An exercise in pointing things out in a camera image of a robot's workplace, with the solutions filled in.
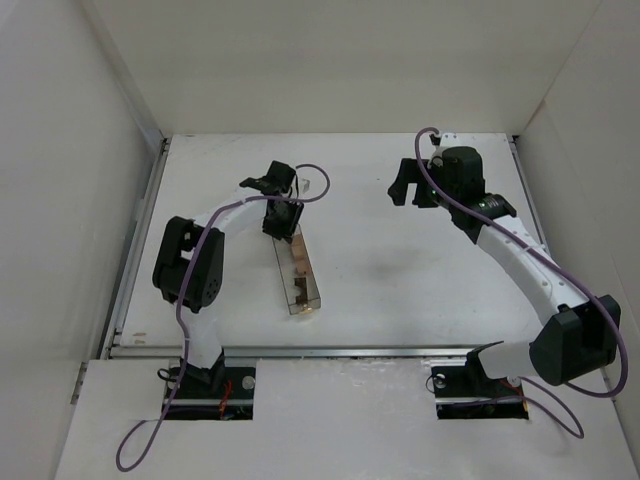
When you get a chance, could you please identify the clear plastic box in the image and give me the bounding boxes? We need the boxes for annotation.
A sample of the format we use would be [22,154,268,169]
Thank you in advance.
[273,225,321,316]

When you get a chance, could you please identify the light wood cube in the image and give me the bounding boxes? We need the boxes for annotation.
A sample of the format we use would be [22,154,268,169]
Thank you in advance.
[294,256,310,275]
[290,235,306,259]

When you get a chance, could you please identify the dark wood arch block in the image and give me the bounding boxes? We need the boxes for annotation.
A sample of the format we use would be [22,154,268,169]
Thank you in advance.
[294,276,312,304]

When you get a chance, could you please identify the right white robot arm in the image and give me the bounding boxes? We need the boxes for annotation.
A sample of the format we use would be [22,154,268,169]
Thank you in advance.
[388,146,621,386]

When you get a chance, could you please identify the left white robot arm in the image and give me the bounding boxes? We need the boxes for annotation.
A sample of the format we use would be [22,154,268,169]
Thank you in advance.
[152,162,309,390]

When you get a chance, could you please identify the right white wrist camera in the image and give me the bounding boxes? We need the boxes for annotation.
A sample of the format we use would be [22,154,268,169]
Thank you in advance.
[430,131,462,156]

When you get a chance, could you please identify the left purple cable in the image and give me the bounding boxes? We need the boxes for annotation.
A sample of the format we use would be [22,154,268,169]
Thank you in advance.
[116,163,332,472]

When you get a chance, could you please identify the purple cable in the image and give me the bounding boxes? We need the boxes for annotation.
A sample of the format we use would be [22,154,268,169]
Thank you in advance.
[415,127,629,440]
[116,163,332,472]

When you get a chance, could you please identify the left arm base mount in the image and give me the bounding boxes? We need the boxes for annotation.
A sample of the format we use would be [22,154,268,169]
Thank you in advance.
[157,365,256,421]

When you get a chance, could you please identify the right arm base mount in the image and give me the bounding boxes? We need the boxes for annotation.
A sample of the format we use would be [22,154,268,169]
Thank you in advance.
[425,365,529,420]

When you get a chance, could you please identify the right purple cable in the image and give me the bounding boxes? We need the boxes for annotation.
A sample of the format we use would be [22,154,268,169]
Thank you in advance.
[415,127,629,440]

